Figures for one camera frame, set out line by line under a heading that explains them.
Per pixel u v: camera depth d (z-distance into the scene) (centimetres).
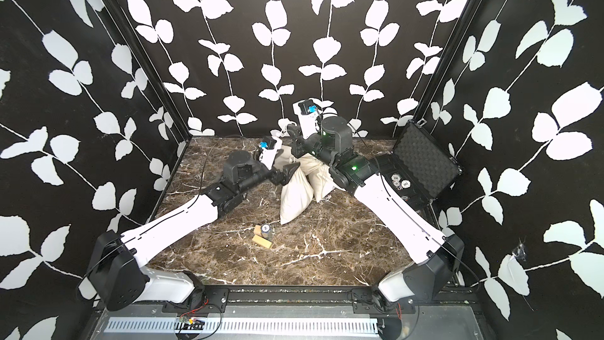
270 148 62
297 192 81
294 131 62
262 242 86
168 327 70
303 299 75
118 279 41
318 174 95
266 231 83
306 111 54
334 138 48
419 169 99
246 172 58
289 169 66
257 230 86
